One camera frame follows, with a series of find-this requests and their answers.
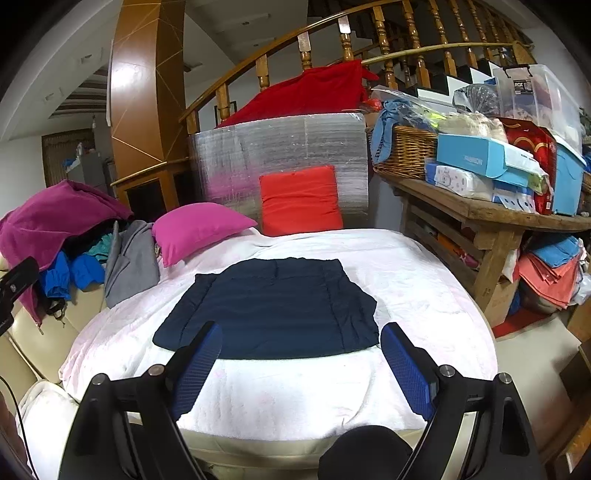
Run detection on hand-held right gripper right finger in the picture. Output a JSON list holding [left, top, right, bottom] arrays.
[[381, 322, 548, 480]]

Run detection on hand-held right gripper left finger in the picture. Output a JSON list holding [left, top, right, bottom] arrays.
[[60, 320, 223, 480]]

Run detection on navy blue jacket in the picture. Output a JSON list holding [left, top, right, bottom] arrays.
[[152, 258, 379, 361]]

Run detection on maroon blanket clothes pile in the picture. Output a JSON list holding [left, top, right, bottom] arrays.
[[0, 180, 134, 324]]

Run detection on bright blue garment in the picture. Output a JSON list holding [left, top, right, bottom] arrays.
[[39, 251, 106, 301]]

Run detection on cream leather sofa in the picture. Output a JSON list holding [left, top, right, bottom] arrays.
[[0, 256, 416, 467]]

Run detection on white fluffy blanket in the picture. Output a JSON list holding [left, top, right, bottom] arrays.
[[59, 226, 498, 435]]

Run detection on teal garment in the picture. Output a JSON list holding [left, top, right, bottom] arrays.
[[88, 233, 114, 259]]

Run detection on person's right leg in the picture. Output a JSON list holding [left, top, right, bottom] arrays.
[[318, 425, 414, 480]]

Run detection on brown cardboard box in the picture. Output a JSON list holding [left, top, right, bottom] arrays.
[[482, 272, 522, 328]]

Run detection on grey garment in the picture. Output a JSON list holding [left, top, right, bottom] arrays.
[[104, 220, 161, 309]]

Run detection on red floor mat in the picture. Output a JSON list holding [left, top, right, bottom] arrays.
[[492, 307, 546, 340]]

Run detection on white towel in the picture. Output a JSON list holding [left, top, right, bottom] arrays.
[[16, 381, 88, 480]]

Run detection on magenta pillow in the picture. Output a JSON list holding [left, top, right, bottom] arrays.
[[152, 202, 258, 268]]

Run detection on stack of coral cloths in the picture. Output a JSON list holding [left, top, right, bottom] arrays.
[[517, 251, 585, 311]]

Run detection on brown wooden furniture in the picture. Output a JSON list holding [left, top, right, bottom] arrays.
[[538, 300, 591, 476]]

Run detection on wooden table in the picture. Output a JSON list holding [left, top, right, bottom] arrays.
[[374, 166, 591, 315]]

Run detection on blue folded cloth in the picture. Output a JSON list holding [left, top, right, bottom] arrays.
[[526, 235, 583, 268]]

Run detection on white tissue pack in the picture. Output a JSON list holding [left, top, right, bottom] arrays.
[[425, 164, 495, 201]]

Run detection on red-orange pillow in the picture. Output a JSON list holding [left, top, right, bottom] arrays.
[[259, 165, 345, 237]]

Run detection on wicker basket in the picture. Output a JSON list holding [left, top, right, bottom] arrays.
[[367, 124, 439, 176]]

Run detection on light blue cardboard box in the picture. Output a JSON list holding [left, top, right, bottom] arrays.
[[436, 133, 550, 178]]

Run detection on wooden pillar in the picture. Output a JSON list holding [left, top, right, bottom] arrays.
[[107, 0, 190, 217]]

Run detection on silver foil insulation panel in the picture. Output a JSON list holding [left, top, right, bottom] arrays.
[[187, 112, 370, 232]]

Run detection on light blue cloth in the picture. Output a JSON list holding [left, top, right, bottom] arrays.
[[372, 99, 411, 164]]

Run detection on light blue plastic bin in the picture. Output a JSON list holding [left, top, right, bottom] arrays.
[[551, 138, 587, 217]]

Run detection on cream fluffy cloth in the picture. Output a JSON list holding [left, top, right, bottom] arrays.
[[436, 112, 506, 141]]

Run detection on red gift bag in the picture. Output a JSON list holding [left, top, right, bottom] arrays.
[[496, 117, 557, 215]]

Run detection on silver patterned bag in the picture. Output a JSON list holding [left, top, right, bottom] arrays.
[[452, 83, 502, 116]]

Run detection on red cloth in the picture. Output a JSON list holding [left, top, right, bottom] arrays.
[[217, 59, 370, 127]]

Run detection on clear plastic storage box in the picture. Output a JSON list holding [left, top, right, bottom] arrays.
[[492, 64, 585, 155]]

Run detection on wooden stair railing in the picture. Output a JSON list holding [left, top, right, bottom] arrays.
[[179, 0, 536, 134]]

